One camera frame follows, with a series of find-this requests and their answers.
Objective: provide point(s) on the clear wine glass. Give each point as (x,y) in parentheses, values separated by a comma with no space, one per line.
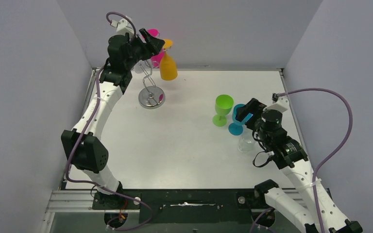
(138,68)
(246,142)

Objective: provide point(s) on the pink wine glass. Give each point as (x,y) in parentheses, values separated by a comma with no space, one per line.
(154,62)

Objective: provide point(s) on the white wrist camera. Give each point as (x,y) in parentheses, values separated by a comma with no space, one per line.
(123,27)
(280,103)

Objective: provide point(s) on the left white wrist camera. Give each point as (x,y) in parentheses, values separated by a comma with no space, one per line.
(123,27)

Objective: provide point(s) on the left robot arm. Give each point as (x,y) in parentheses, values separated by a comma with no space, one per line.
(82,144)

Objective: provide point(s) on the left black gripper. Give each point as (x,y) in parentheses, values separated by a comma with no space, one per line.
(148,41)

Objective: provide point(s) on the blue wine glass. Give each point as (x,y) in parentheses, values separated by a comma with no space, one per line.
(236,127)

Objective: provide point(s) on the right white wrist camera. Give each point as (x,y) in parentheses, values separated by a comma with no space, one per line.
(280,103)

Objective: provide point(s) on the green wine glass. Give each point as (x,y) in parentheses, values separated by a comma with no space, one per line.
(223,105)

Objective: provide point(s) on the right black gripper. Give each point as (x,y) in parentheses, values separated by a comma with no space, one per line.
(253,110)

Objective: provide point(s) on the orange wine glass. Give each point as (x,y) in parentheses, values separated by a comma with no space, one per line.
(167,66)

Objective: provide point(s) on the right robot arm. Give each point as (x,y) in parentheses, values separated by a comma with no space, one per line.
(319,214)

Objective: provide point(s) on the chrome wire glass rack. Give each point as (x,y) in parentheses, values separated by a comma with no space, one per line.
(151,96)

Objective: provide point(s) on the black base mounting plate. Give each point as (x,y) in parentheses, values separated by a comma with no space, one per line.
(158,206)

